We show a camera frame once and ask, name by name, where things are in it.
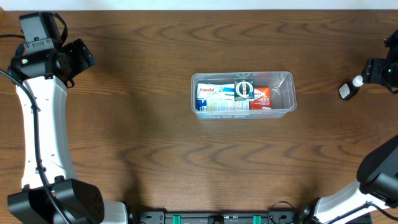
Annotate dark bottle white cap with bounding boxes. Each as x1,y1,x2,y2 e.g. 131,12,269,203
338,75,364,100

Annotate red medicine box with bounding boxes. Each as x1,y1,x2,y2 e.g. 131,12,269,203
249,87,272,110

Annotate dark green round-label box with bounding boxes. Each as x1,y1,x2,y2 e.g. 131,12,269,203
234,79,254,101

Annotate blue KoolFever box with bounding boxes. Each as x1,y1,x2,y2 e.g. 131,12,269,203
194,96,249,119

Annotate white Panadol box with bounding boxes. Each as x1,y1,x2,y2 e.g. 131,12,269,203
197,83,234,100

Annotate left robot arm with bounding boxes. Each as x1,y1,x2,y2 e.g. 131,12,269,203
4,12,129,223

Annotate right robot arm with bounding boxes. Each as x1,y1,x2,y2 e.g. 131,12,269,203
295,32,397,223

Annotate clear plastic container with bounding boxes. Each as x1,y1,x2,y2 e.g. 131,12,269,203
191,72,297,119

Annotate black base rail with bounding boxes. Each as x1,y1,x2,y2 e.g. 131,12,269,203
128,210,299,224

